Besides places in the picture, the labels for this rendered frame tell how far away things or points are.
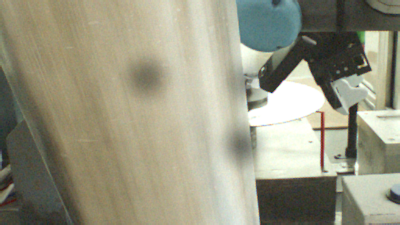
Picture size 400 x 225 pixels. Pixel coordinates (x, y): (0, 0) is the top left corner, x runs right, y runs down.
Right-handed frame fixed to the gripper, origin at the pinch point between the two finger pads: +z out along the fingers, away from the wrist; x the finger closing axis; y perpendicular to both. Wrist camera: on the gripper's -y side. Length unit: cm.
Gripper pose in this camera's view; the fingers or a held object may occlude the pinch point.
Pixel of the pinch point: (340, 109)
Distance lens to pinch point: 73.2
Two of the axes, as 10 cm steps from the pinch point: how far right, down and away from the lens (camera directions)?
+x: -0.6, -6.5, 7.6
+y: 9.0, -3.7, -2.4
